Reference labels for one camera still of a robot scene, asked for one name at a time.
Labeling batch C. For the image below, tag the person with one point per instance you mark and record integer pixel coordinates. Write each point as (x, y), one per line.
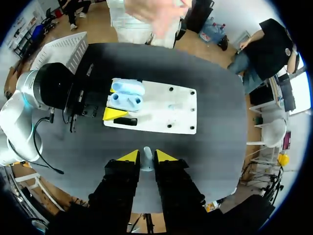
(266, 51)

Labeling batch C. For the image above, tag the white plate with black stands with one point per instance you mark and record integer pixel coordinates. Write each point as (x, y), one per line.
(161, 110)

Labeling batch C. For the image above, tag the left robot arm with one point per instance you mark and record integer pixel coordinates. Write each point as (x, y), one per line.
(29, 98)

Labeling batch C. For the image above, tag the grey slotted basket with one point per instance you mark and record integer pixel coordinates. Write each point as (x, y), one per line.
(61, 52)

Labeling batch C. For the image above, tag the person's hand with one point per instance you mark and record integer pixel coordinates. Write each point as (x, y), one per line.
(159, 14)

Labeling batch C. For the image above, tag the pale blue earbud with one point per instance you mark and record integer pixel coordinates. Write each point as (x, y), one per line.
(147, 159)

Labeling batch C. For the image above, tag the light blue earbud case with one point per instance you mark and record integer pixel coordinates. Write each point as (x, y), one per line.
(128, 95)

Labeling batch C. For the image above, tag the person's legs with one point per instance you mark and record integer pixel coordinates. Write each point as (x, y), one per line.
(74, 12)

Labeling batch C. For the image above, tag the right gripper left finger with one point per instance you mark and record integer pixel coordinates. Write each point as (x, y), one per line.
(119, 186)

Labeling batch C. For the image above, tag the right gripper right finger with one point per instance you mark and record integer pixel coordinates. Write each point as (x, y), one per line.
(176, 188)

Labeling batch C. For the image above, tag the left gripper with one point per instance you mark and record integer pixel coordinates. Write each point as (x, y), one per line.
(78, 107)

